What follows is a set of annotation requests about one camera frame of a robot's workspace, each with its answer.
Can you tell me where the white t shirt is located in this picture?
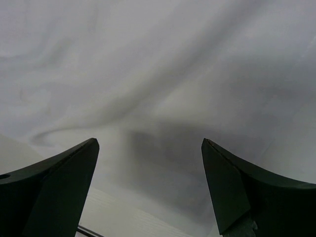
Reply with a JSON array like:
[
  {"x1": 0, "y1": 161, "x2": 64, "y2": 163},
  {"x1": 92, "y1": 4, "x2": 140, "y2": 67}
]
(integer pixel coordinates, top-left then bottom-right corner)
[{"x1": 0, "y1": 0, "x2": 316, "y2": 218}]

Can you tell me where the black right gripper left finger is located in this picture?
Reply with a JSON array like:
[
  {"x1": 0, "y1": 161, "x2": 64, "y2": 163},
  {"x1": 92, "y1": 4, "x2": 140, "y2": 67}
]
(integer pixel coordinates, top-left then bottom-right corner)
[{"x1": 0, "y1": 138, "x2": 99, "y2": 237}]

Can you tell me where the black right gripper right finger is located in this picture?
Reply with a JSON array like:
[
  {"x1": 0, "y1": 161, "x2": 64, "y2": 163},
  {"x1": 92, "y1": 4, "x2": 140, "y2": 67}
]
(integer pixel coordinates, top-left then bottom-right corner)
[{"x1": 201, "y1": 139, "x2": 316, "y2": 237}]

